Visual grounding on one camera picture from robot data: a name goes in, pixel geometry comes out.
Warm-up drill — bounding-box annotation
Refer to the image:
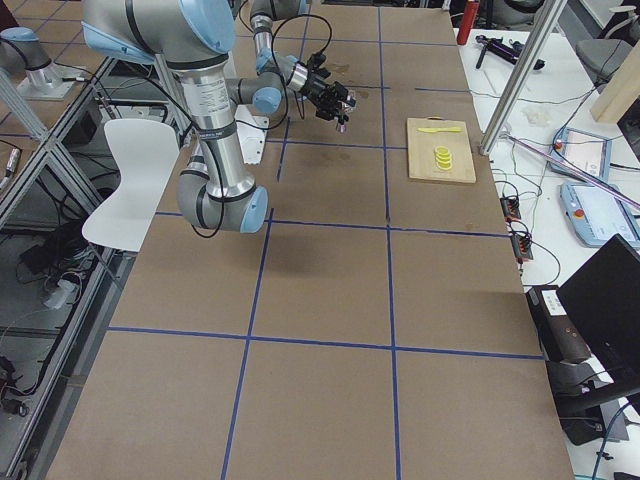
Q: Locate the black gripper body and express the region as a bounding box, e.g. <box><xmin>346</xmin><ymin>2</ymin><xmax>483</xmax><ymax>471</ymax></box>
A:
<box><xmin>302</xmin><ymin>74</ymin><xmax>340</xmax><ymax>116</ymax></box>

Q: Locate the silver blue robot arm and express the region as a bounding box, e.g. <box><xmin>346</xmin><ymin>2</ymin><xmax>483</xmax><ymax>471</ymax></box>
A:
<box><xmin>82</xmin><ymin>1</ymin><xmax>356</xmax><ymax>233</ymax></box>
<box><xmin>250</xmin><ymin>0</ymin><xmax>310</xmax><ymax>72</ymax></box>

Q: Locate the bamboo cutting board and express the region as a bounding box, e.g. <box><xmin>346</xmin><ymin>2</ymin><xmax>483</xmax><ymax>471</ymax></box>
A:
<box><xmin>406</xmin><ymin>118</ymin><xmax>476</xmax><ymax>184</ymax></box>

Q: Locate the yellow plastic knife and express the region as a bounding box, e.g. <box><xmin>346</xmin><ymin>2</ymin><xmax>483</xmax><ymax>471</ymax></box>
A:
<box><xmin>417</xmin><ymin>127</ymin><xmax>462</xmax><ymax>133</ymax></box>

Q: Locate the red cylinder bottle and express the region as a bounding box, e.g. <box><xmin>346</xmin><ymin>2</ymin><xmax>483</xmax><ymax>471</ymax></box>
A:
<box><xmin>456</xmin><ymin>0</ymin><xmax>480</xmax><ymax>45</ymax></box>

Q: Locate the white plastic chair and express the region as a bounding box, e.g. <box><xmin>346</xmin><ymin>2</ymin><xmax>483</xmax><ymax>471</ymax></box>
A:
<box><xmin>82</xmin><ymin>118</ymin><xmax>179</xmax><ymax>252</ymax></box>

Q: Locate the blue teach pendant far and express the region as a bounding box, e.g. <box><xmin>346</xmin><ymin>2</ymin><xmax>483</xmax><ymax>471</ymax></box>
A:
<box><xmin>549</xmin><ymin>127</ymin><xmax>612</xmax><ymax>181</ymax></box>

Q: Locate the blue teach pendant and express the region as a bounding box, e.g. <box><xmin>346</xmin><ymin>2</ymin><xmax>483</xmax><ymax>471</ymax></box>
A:
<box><xmin>549</xmin><ymin>127</ymin><xmax>612</xmax><ymax>181</ymax></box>
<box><xmin>560</xmin><ymin>182</ymin><xmax>639</xmax><ymax>249</ymax></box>

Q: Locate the grey office chair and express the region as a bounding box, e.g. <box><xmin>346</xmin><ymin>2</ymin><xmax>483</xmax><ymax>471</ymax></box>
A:
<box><xmin>576</xmin><ymin>4</ymin><xmax>639</xmax><ymax>86</ymax></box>

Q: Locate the wooden plank upright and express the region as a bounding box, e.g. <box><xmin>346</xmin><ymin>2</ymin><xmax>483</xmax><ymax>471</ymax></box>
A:
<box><xmin>591</xmin><ymin>44</ymin><xmax>640</xmax><ymax>124</ymax></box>

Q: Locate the blue teach pendant near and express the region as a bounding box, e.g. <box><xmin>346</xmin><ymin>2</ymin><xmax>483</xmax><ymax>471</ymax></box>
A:
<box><xmin>560</xmin><ymin>182</ymin><xmax>639</xmax><ymax>249</ymax></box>

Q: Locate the black laptop monitor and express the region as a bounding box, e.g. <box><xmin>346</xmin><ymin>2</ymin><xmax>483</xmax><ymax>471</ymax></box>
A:
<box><xmin>558</xmin><ymin>234</ymin><xmax>639</xmax><ymax>381</ymax></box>

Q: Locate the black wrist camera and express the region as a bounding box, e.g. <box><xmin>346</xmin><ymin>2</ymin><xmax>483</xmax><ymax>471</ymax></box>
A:
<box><xmin>307</xmin><ymin>51</ymin><xmax>331</xmax><ymax>79</ymax></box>

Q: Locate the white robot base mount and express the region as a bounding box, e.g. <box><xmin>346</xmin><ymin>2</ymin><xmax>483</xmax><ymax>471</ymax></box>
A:
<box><xmin>235</xmin><ymin>105</ymin><xmax>269</xmax><ymax>165</ymax></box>

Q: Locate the aluminium frame post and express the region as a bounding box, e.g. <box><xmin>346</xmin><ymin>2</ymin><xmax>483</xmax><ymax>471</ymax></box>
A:
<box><xmin>479</xmin><ymin>0</ymin><xmax>567</xmax><ymax>156</ymax></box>

